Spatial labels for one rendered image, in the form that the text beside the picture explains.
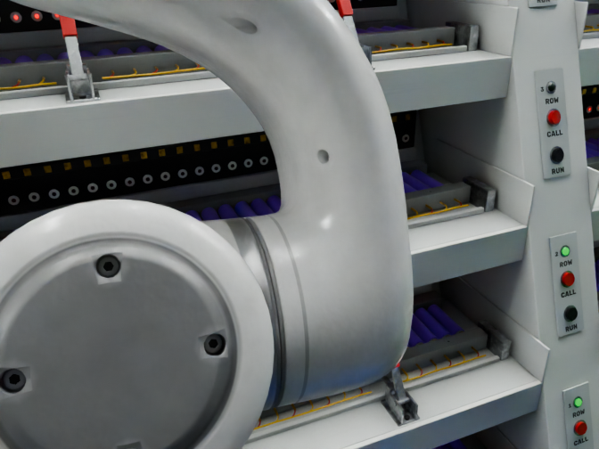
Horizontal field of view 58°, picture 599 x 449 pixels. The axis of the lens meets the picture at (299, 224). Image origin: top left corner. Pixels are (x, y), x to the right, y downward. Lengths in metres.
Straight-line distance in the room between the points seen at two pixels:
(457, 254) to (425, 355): 0.15
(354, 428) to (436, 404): 0.10
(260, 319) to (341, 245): 0.05
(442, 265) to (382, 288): 0.43
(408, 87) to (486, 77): 0.10
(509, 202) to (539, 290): 0.11
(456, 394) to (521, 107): 0.34
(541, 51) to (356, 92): 0.52
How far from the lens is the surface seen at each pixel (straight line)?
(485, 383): 0.72
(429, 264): 0.61
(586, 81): 0.76
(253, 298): 0.15
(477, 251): 0.64
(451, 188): 0.70
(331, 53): 0.19
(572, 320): 0.74
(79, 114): 0.51
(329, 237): 0.20
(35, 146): 0.51
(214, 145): 0.67
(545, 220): 0.70
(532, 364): 0.74
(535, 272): 0.69
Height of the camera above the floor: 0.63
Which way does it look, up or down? 8 degrees down
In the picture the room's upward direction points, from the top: 9 degrees counter-clockwise
